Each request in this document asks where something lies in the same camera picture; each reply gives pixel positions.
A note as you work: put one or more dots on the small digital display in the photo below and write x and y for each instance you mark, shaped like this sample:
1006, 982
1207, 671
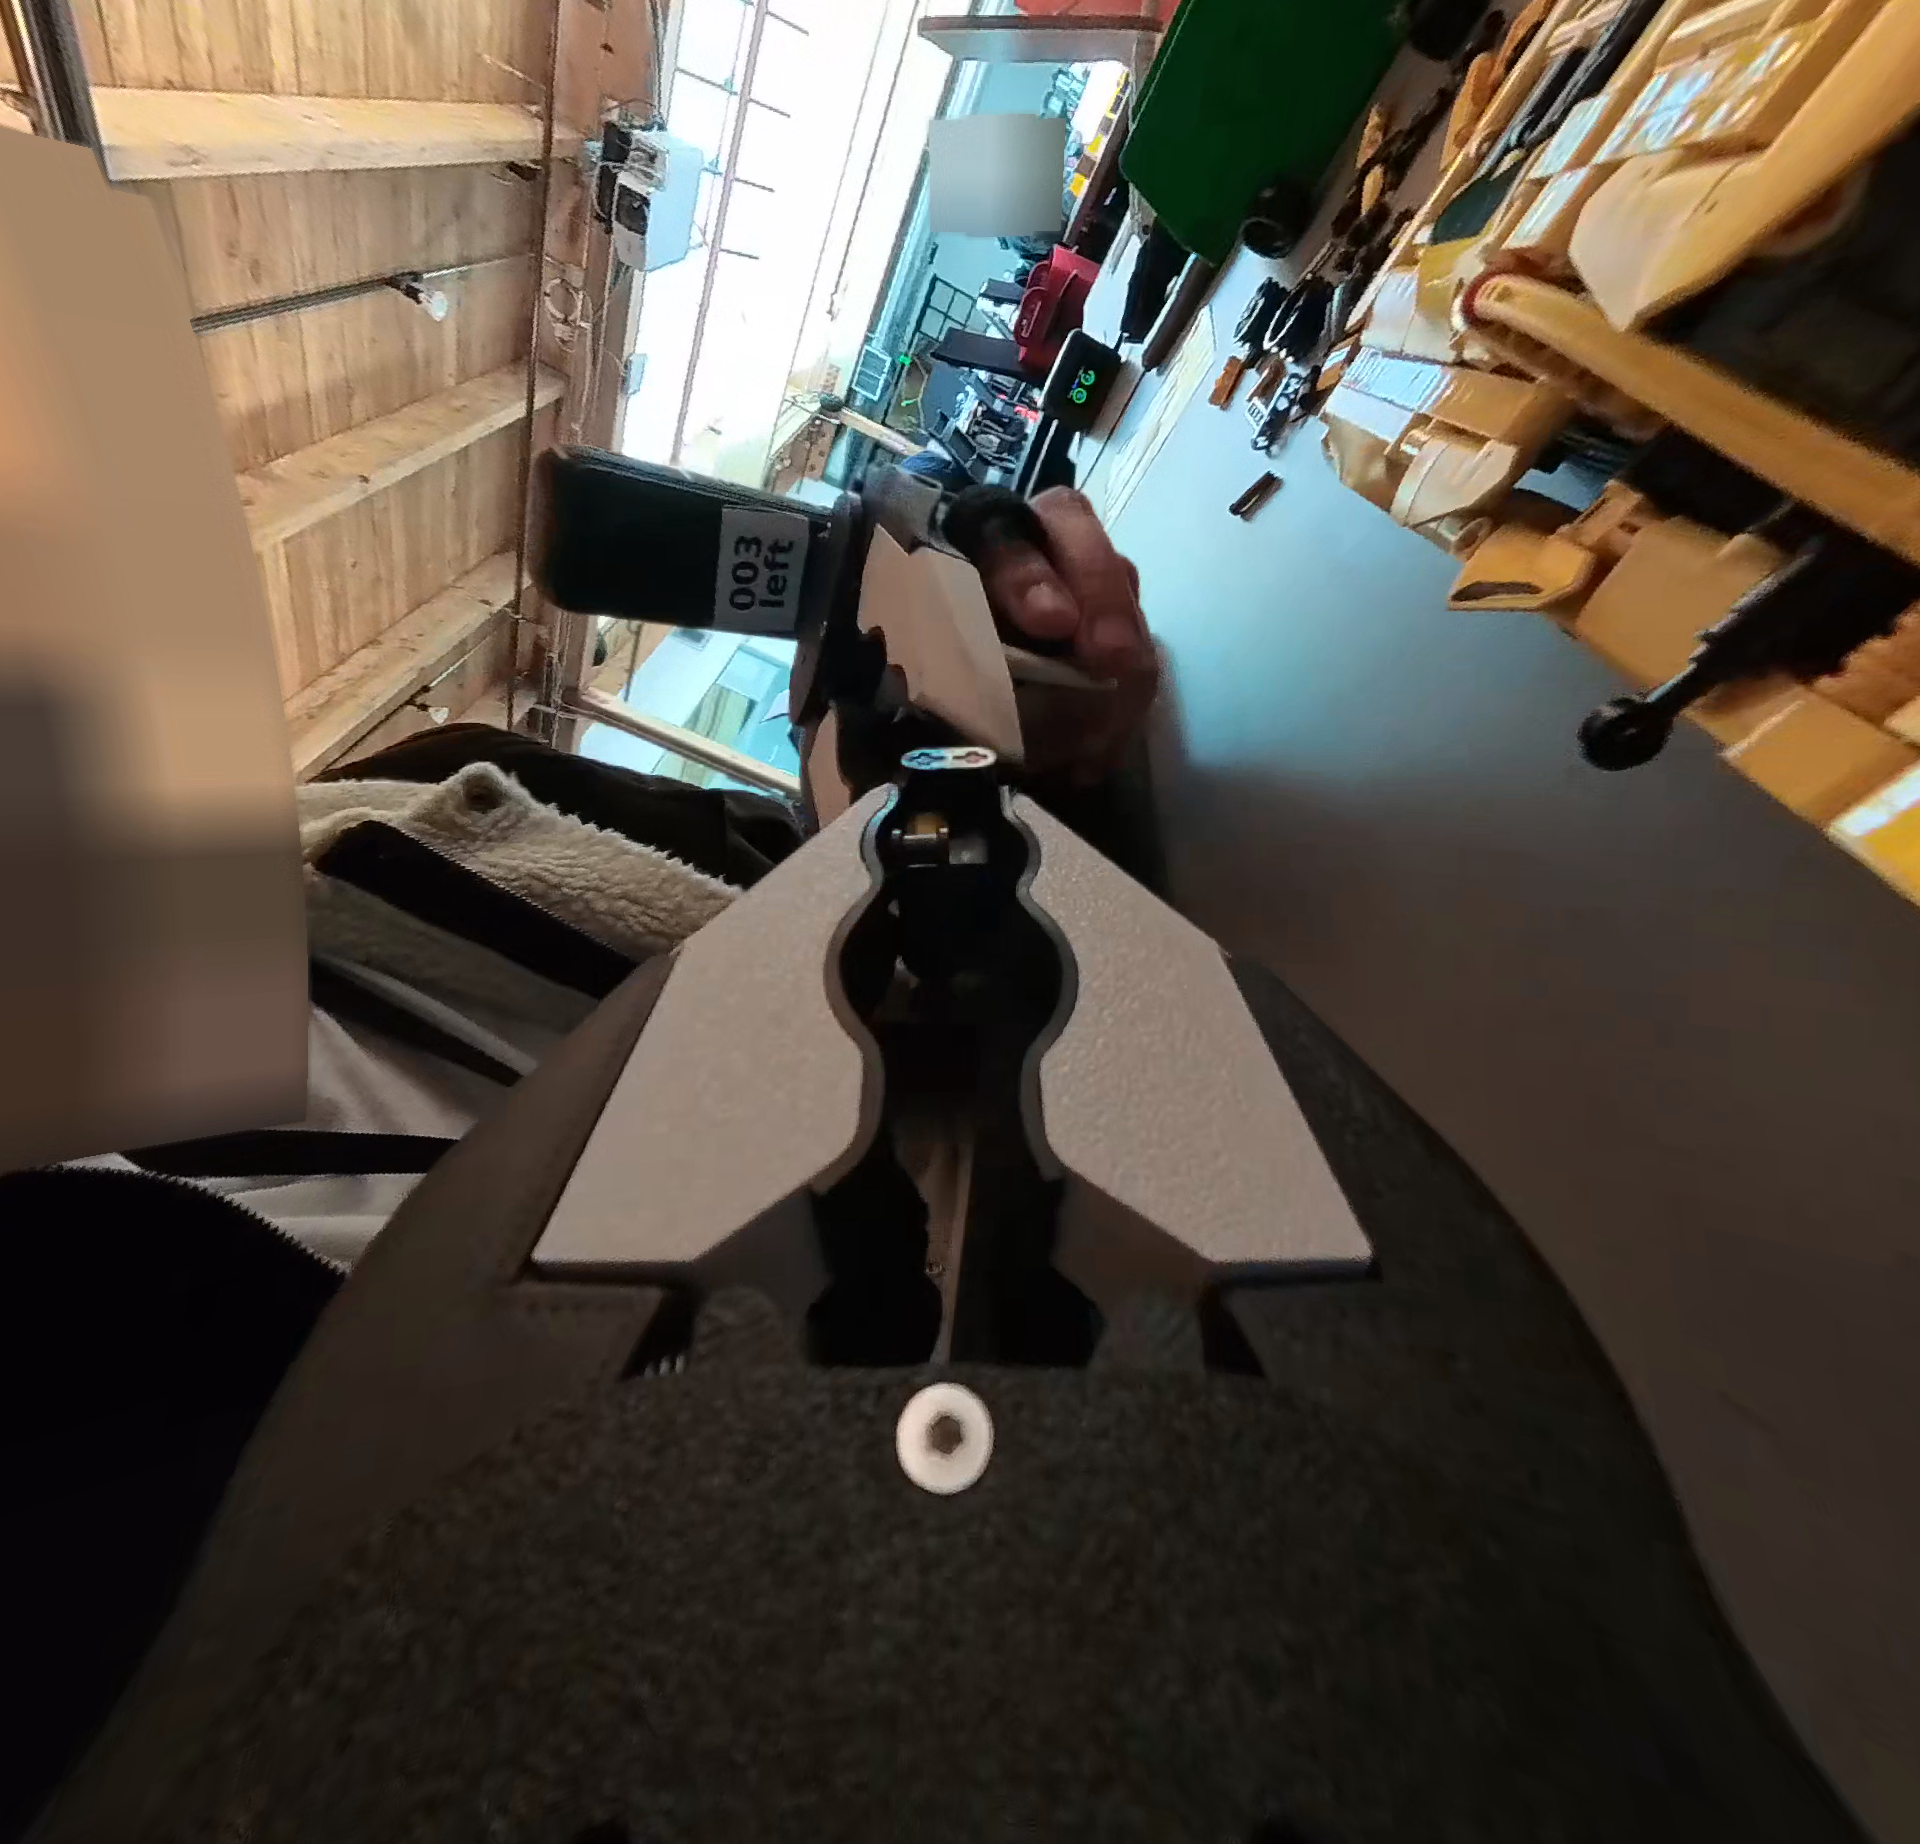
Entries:
1083, 377

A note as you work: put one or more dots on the black brick assembly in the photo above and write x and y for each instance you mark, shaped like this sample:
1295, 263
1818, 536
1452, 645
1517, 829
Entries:
940, 852

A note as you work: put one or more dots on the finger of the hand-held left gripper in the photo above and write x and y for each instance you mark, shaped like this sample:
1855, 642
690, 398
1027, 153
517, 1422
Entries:
940, 642
827, 764

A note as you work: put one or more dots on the white ceiling device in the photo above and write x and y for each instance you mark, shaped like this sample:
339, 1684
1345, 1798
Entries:
656, 195

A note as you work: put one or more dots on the ceiling spot lamp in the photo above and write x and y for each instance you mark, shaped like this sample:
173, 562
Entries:
430, 298

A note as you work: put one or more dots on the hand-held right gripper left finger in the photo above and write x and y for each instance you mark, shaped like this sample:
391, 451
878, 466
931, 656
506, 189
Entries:
690, 1125

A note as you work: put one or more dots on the pile of yellow black pieces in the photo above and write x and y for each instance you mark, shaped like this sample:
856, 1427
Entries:
1304, 328

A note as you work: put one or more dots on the green plastic bin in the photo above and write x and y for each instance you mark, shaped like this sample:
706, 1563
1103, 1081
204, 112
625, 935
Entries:
1272, 74

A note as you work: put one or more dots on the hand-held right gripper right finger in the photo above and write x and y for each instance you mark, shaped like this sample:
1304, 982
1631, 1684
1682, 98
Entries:
1200, 1125

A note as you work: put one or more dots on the black fleece-lined jacket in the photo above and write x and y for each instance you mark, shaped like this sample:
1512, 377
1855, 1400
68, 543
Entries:
526, 852

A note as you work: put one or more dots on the yellow brick car model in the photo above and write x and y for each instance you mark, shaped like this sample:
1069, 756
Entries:
1651, 298

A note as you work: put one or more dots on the light grey hoodie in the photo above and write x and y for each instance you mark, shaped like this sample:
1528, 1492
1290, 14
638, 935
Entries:
374, 1110

